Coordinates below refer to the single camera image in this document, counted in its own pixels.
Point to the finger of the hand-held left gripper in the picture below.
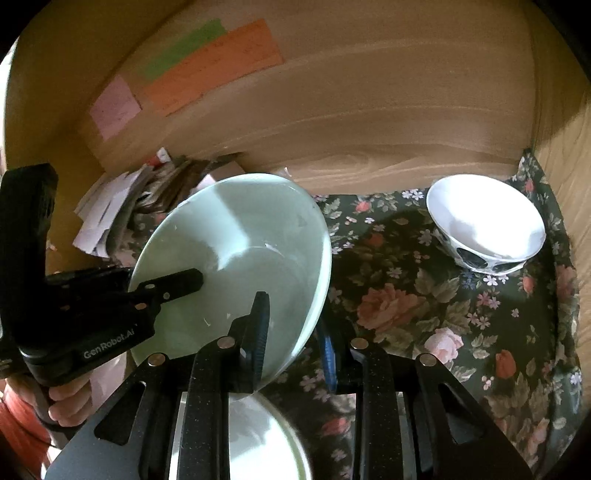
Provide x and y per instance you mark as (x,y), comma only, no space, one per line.
(175,286)
(92,277)

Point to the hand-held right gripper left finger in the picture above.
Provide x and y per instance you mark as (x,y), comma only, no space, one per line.
(261,332)

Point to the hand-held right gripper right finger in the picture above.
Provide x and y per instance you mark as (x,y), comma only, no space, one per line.
(328,355)

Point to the mint green bowl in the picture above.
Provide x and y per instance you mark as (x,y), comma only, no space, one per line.
(240,230)

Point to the large white plate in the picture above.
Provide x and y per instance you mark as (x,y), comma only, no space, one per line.
(258,438)

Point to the person's left forearm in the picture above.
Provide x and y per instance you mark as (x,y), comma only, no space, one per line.
(18,415)

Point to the person's left hand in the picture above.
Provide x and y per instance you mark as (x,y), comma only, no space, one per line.
(71,401)

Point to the pile of white papers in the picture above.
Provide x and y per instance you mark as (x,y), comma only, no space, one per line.
(111,203)

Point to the dark floral tablecloth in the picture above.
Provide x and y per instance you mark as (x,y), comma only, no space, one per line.
(406,300)

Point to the pink sticky note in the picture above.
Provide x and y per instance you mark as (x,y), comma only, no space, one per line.
(115,108)

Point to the white bowl dark patterned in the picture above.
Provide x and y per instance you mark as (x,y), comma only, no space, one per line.
(485,221)

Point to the orange sticky note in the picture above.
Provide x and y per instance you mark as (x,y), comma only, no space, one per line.
(221,60)

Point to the green sticky note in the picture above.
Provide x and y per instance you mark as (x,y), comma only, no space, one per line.
(184,48)

